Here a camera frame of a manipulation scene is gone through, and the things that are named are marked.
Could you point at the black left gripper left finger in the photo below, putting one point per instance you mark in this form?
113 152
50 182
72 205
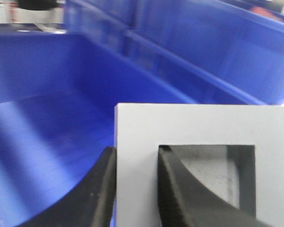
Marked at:
89 204

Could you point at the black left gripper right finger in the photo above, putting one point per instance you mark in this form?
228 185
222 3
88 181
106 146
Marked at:
183 201

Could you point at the gray hollow square base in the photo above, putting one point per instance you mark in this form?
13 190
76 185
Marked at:
141 128

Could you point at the large blue target bin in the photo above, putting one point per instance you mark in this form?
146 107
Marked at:
58 94

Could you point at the blue bin behind target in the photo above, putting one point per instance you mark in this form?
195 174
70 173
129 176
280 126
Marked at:
213 50

